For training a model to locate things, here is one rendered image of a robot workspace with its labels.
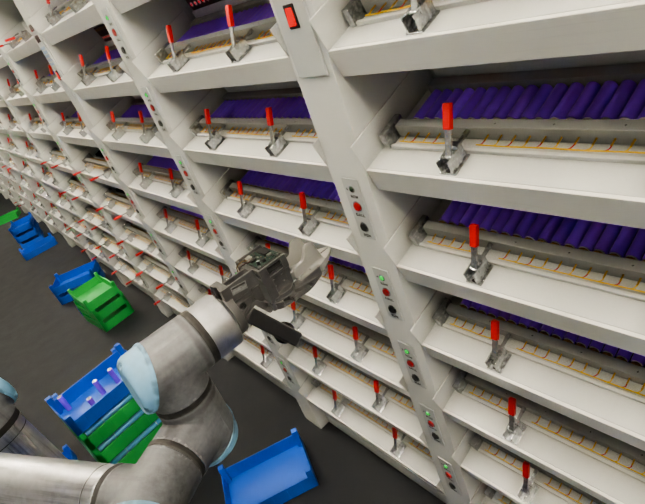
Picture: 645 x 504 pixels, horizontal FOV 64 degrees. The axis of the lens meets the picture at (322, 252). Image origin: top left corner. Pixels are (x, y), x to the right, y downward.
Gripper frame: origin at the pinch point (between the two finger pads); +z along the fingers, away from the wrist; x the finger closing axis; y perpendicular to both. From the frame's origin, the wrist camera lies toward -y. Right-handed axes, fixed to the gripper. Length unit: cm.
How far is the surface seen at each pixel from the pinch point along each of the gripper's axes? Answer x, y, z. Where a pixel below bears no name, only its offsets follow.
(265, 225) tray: 38.0, -7.4, 10.0
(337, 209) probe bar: 15.6, -2.8, 16.1
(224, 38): 33, 34, 16
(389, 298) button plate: -0.9, -16.1, 9.5
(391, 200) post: -5.3, 4.2, 13.1
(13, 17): 205, 60, 19
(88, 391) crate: 117, -61, -43
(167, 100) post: 65, 24, 12
